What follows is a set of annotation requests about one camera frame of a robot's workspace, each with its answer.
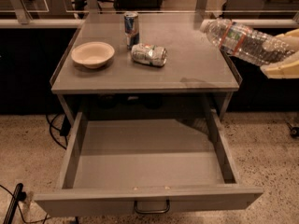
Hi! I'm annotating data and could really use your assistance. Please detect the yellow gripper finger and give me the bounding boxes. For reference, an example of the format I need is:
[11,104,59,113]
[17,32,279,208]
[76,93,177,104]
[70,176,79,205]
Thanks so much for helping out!
[261,51,299,79]
[277,29,299,51]

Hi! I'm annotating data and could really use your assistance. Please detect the clear plastic water bottle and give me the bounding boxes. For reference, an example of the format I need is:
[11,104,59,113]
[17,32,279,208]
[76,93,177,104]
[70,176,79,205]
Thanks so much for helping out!
[202,19,295,66]

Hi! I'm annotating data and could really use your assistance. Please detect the grey metal cabinet counter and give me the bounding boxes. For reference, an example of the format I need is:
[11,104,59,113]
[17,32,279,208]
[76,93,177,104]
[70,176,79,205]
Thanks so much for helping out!
[51,12,239,119]

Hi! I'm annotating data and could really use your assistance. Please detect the open grey top drawer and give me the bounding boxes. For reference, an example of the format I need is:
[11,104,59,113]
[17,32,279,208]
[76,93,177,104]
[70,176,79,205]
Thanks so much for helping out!
[35,111,263,217]

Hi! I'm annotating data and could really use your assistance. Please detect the black caster wheel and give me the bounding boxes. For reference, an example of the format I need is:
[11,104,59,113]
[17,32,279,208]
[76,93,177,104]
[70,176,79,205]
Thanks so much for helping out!
[286,122,299,138]

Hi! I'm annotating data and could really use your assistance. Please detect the crushed silver can lying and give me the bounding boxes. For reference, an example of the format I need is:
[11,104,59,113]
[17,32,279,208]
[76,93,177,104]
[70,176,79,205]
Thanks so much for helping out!
[131,43,167,67]

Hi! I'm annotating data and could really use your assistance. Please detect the upright blue silver can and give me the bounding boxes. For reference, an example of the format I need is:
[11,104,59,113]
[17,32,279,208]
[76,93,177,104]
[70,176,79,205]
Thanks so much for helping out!
[124,11,139,49]

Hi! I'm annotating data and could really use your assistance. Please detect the beige paper bowl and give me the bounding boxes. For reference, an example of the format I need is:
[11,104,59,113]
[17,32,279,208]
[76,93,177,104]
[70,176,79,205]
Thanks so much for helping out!
[71,42,115,69]

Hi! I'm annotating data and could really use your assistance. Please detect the black metal drawer handle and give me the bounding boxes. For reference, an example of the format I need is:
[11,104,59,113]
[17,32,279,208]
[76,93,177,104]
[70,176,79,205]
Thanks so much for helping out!
[134,200,170,215]

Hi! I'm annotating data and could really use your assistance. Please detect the black floor cables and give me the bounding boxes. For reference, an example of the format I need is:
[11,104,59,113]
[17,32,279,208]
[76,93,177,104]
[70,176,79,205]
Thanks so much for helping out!
[45,112,71,150]

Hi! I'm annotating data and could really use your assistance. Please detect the black bar with cable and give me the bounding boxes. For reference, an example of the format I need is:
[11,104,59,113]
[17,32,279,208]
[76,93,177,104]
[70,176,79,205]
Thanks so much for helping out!
[0,183,50,224]

